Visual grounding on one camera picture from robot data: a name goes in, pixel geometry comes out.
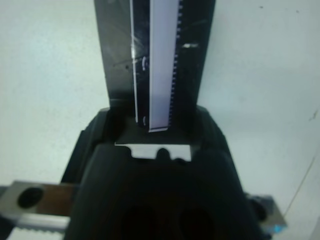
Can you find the black printed box lid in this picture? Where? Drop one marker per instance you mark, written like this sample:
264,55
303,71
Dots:
117,50

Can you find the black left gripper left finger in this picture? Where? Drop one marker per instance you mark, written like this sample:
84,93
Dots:
96,132

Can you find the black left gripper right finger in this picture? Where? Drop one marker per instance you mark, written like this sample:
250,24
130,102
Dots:
212,135

